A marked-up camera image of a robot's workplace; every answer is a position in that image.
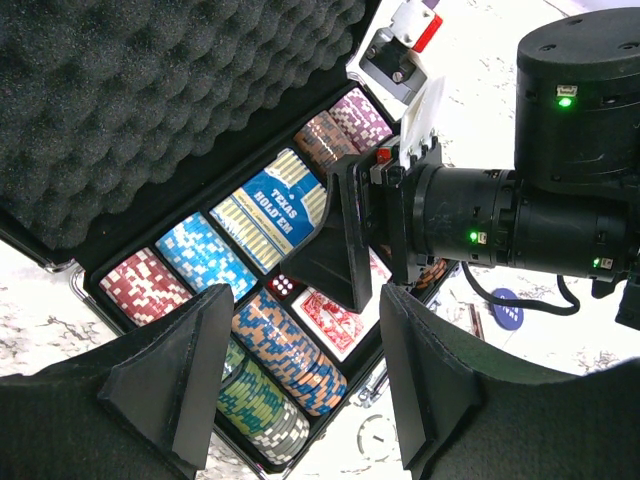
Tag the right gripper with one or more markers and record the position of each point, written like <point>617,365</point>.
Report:
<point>369,197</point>

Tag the blue tan chip row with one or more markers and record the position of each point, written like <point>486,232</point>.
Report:
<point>291,356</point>

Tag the blue small blind button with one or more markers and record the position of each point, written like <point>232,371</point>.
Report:
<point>507,317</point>

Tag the brown poker chip stack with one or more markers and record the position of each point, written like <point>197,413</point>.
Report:
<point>324,141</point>

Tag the clear triangular card cutter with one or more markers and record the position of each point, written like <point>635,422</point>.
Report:
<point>476,322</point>

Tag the red white poker chip stack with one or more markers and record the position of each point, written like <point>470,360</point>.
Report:
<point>144,288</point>

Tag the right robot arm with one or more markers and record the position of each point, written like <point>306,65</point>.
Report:
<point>569,206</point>

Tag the red dice in case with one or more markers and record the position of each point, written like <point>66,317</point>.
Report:
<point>282,287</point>

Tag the black foam-lined poker case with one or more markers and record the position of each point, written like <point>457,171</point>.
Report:
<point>119,119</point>

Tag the green grey chip row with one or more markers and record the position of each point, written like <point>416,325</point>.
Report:
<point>253,404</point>

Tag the white poker chip left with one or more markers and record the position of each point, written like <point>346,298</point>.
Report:
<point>377,438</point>

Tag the red playing card deck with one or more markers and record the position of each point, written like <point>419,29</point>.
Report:
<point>339,330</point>

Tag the blue playing card deck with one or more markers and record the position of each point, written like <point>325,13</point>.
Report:
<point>274,211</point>

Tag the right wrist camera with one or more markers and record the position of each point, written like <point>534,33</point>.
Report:
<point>392,59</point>

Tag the orange black chip row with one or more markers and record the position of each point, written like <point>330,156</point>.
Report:
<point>431,274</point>

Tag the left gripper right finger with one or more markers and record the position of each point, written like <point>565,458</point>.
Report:
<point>465,409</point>

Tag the light blue poker chip stack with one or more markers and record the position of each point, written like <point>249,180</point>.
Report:
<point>202,258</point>

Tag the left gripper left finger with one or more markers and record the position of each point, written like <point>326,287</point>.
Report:
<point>141,406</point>

